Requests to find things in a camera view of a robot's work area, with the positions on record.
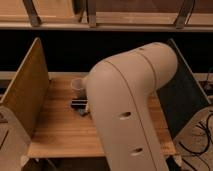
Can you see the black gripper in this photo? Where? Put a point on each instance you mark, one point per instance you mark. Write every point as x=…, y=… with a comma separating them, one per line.
x=81, y=106

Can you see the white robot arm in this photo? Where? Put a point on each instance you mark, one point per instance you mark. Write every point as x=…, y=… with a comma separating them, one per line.
x=117, y=90

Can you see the left wooden side panel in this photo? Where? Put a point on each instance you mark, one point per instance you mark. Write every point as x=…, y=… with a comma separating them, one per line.
x=23, y=98

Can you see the right dark side panel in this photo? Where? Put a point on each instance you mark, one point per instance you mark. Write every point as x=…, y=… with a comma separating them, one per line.
x=182, y=99

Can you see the wooden shelf with brackets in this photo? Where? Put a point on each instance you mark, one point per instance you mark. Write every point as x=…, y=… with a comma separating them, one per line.
x=108, y=15

